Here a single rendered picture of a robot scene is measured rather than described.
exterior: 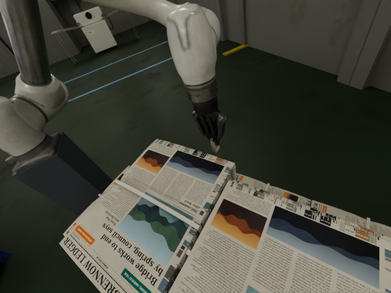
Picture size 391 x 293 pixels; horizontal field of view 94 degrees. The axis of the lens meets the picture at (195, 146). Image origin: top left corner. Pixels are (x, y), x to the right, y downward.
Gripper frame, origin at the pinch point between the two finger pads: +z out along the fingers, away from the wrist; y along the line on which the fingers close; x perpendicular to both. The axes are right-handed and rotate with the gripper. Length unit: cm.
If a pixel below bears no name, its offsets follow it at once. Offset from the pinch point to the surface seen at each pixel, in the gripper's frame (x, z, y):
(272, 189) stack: 11.0, 36.4, 19.2
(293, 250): -25.7, -10.5, 31.1
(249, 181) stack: 11.1, 36.2, 7.6
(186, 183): -22.4, -9.8, 5.8
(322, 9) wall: 261, 27, -1
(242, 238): -27.9, -10.5, 23.1
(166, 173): -22.2, -9.9, -1.2
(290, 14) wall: 288, 35, -42
